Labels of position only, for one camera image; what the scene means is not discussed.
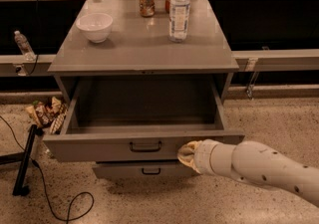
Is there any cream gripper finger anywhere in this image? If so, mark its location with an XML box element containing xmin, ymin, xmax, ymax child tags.
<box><xmin>177</xmin><ymin>140</ymin><xmax>201</xmax><ymax>172</ymax></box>

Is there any grey top drawer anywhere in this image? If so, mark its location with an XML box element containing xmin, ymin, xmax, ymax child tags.
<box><xmin>44</xmin><ymin>76</ymin><xmax>244</xmax><ymax>162</ymax></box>

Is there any grey drawer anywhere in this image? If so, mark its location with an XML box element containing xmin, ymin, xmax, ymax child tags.
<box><xmin>93</xmin><ymin>160</ymin><xmax>196</xmax><ymax>179</ymax></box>
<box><xmin>44</xmin><ymin>76</ymin><xmax>244</xmax><ymax>162</ymax></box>

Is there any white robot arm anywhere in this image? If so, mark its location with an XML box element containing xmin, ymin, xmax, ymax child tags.
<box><xmin>177</xmin><ymin>139</ymin><xmax>319</xmax><ymax>206</ymax></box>

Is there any grey lower drawer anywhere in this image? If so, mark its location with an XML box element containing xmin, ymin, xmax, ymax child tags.
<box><xmin>93</xmin><ymin>160</ymin><xmax>196</xmax><ymax>179</ymax></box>

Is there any grey metal railing ledge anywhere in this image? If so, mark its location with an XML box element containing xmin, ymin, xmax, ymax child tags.
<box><xmin>0</xmin><ymin>49</ymin><xmax>319</xmax><ymax>77</ymax></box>

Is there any grey metal cabinet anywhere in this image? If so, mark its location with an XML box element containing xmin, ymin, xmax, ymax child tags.
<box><xmin>47</xmin><ymin>0</ymin><xmax>240</xmax><ymax>105</ymax></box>

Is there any crumpled snack bag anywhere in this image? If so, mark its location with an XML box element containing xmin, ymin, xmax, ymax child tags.
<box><xmin>26</xmin><ymin>97</ymin><xmax>68</xmax><ymax>134</ymax></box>

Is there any clear plastic water bottle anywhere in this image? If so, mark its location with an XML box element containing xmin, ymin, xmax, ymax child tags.
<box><xmin>168</xmin><ymin>0</ymin><xmax>190</xmax><ymax>42</ymax></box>

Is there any white ceramic bowl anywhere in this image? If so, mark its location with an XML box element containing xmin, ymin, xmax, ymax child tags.
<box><xmin>76</xmin><ymin>13</ymin><xmax>114</xmax><ymax>43</ymax></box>

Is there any black metal stand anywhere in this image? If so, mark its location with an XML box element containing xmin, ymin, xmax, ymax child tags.
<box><xmin>0</xmin><ymin>124</ymin><xmax>42</xmax><ymax>196</ymax></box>

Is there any orange soda can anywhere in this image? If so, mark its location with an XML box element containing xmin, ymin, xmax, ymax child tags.
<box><xmin>138</xmin><ymin>0</ymin><xmax>157</xmax><ymax>18</ymax></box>

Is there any small water bottle on ledge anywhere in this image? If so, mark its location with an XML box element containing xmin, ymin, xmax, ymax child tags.
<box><xmin>14</xmin><ymin>31</ymin><xmax>36</xmax><ymax>62</ymax></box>

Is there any black hanging cable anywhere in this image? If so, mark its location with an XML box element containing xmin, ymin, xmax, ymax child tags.
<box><xmin>27</xmin><ymin>0</ymin><xmax>50</xmax><ymax>77</ymax></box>

